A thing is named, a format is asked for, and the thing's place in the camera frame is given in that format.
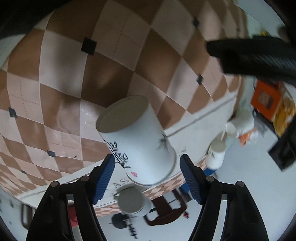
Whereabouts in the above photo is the checkered tablecloth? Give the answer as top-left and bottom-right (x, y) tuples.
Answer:
(1, 1), (248, 196)

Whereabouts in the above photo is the orange box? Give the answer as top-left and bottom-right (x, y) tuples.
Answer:
(251, 80), (281, 121)

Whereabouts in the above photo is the yellow plastic bag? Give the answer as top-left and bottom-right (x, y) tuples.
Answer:
(273, 84), (295, 137)

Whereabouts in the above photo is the white paper cup upright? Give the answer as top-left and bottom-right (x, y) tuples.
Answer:
(205, 140), (226, 170)

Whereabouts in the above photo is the white paper cup with bamboo print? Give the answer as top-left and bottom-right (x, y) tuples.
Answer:
(96, 95), (177, 186)

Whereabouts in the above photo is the grey ribbed cup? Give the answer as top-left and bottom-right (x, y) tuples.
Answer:
(114, 187), (152, 216)

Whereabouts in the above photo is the barbell with black plates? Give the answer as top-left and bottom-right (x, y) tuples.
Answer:
(110, 213), (138, 239)

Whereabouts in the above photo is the dark wooden chair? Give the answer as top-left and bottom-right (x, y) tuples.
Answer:
(144, 189), (187, 226)

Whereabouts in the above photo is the white paper cup lying left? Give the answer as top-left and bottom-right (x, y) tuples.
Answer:
(225, 110), (255, 138)

